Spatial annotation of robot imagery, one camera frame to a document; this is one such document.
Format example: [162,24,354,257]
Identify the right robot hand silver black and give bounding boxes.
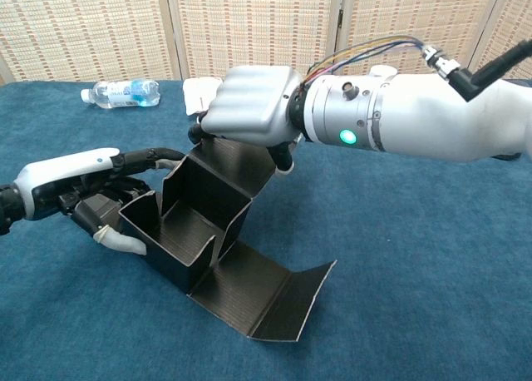
[189,65,307,176]

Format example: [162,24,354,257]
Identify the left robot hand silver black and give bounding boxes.
[14,147,186,256]

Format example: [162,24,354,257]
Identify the black cardboard box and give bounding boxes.
[118,137,337,341]

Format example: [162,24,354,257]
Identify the white tissue packet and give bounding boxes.
[182,77,225,116]

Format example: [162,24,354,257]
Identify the woven folding screen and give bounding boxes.
[0,0,532,87]

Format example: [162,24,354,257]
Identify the clear plastic water bottle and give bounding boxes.
[80,79,161,110]

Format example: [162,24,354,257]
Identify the blue table cloth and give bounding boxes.
[0,77,532,381]

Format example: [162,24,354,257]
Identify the coloured wrist wire bundle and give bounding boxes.
[307,34,430,82]

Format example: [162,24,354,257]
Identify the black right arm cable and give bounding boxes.
[448,39,532,103]

